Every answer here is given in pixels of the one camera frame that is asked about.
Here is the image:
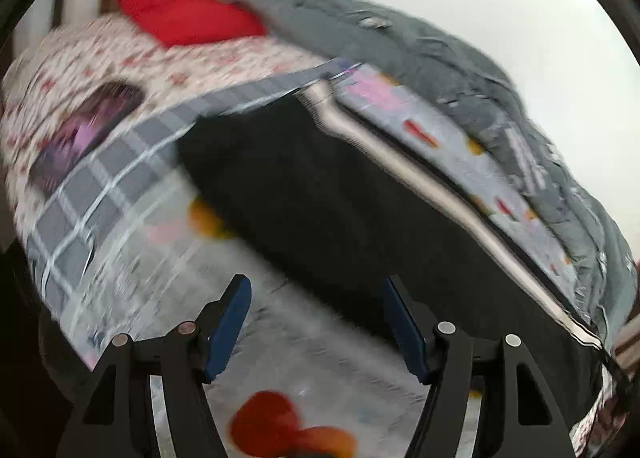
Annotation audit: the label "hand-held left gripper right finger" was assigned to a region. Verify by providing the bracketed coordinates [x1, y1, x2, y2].
[378, 275, 577, 458]

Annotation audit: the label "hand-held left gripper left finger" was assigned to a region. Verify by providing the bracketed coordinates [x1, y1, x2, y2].
[55, 274, 252, 458]

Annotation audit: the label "black pants with beige stripe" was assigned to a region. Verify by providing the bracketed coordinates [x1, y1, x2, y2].
[177, 78, 608, 434]

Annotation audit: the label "fruit print bed sheet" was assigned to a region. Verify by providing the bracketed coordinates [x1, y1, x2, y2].
[30, 62, 628, 458]

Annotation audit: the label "grey plaid cloth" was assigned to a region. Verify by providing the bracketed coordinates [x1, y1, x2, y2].
[25, 58, 353, 299]

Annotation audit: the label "dark purple flat object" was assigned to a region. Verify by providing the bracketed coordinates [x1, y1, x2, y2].
[27, 81, 147, 200]

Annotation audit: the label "grey quilt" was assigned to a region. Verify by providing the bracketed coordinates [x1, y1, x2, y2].
[192, 0, 638, 334]

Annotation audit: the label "floral blanket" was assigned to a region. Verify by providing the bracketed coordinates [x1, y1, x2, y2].
[0, 13, 328, 239]

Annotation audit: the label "red cloth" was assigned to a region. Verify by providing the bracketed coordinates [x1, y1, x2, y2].
[116, 0, 267, 48]

